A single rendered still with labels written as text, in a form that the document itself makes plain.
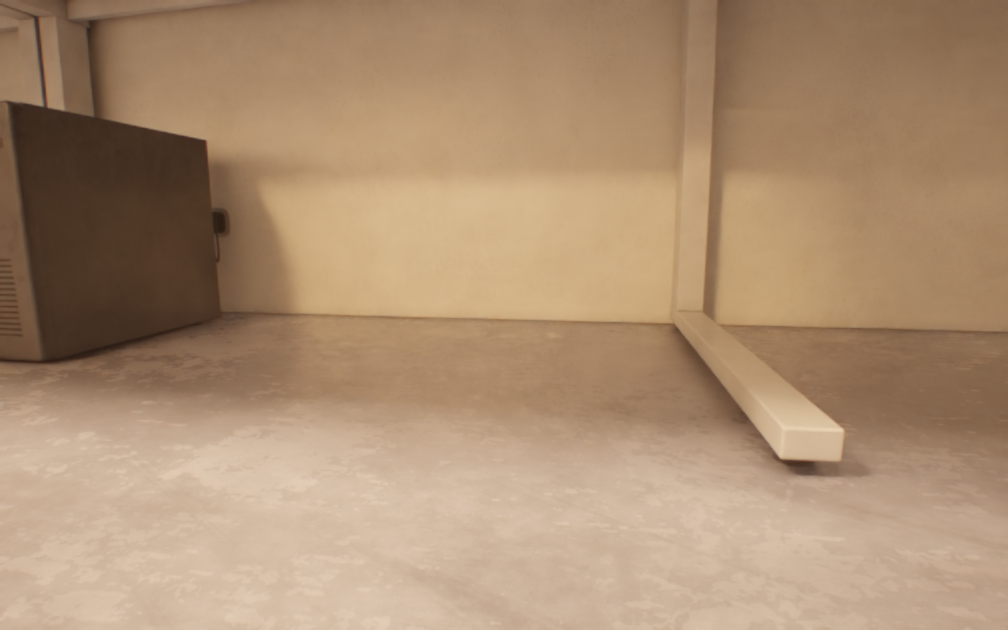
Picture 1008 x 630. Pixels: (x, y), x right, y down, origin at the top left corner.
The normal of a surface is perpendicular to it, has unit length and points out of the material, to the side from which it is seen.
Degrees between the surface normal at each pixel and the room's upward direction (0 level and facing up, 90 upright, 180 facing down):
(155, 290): 90
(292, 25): 90
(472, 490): 0
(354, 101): 90
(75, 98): 90
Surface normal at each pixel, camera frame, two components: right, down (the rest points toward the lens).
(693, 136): -0.17, 0.17
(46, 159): 0.99, 0.03
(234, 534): 0.00, -0.99
